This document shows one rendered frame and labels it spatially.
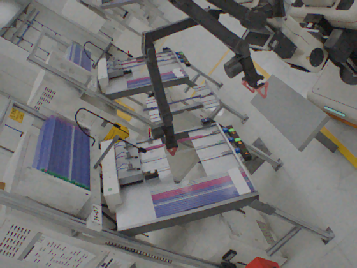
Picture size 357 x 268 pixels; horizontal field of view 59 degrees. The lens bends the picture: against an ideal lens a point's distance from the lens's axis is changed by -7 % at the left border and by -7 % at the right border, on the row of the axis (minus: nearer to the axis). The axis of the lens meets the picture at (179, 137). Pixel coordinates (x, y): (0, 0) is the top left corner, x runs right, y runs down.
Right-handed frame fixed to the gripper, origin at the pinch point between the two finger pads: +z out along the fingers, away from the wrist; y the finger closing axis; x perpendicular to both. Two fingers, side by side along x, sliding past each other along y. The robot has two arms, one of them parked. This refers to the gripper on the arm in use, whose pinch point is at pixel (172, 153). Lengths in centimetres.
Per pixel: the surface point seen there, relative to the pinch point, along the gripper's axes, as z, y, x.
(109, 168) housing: -6.5, 9.3, -37.2
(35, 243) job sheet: -4, 49, -77
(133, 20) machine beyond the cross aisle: 36, -451, 15
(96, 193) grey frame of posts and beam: -10, 31, -44
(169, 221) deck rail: 2, 49, -12
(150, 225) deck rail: 2, 49, -21
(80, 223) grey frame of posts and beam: -12, 51, -51
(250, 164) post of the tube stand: 65, -45, 68
